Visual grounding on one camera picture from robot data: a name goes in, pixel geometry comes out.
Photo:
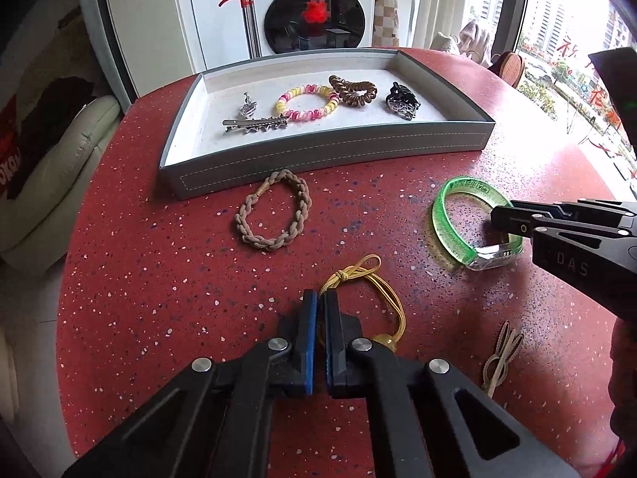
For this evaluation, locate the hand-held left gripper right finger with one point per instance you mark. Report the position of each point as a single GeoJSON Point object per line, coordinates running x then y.
{"type": "Point", "coordinates": [332, 343]}

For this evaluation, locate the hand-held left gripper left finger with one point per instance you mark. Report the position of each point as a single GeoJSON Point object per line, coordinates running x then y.
{"type": "Point", "coordinates": [311, 338]}

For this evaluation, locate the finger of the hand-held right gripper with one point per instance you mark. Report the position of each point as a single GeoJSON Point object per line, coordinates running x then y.
{"type": "Point", "coordinates": [572, 229]}
{"type": "Point", "coordinates": [512, 214]}

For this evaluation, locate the green translucent bangle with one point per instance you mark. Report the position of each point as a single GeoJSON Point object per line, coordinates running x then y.
{"type": "Point", "coordinates": [440, 221]}

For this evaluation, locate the black claw hair clip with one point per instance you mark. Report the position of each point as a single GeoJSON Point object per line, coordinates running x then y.
{"type": "Point", "coordinates": [400, 92]}

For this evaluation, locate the grey jewelry tray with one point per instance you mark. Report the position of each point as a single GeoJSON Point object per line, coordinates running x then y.
{"type": "Point", "coordinates": [318, 152]}

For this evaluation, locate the silver spiked hair clip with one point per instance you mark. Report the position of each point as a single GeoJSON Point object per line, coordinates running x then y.
{"type": "Point", "coordinates": [249, 124]}

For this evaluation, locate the silver pendant charm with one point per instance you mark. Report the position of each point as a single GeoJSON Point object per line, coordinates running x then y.
{"type": "Point", "coordinates": [247, 107]}

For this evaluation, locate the person's right forearm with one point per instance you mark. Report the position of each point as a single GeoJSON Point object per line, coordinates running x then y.
{"type": "Point", "coordinates": [624, 388]}

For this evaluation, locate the beige bow hair clip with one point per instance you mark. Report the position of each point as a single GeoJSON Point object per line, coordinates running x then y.
{"type": "Point", "coordinates": [506, 334]}

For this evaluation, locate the red window stickers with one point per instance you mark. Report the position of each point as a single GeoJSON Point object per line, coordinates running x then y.
{"type": "Point", "coordinates": [602, 94]}

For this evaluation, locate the pale cloth on chair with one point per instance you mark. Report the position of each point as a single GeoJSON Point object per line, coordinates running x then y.
{"type": "Point", "coordinates": [475, 40]}

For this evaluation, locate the checkered panel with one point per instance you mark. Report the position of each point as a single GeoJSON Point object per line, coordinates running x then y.
{"type": "Point", "coordinates": [385, 10]}

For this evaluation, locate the light green leather sofa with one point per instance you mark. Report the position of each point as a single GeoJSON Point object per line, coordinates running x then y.
{"type": "Point", "coordinates": [54, 184]}

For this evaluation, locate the white tall cabinet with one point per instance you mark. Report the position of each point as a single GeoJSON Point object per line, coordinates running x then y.
{"type": "Point", "coordinates": [219, 20]}

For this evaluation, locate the black clothes pile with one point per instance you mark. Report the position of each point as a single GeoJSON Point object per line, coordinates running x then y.
{"type": "Point", "coordinates": [54, 119]}

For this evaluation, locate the red printed blanket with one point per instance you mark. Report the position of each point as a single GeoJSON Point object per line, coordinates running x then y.
{"type": "Point", "coordinates": [7, 149]}

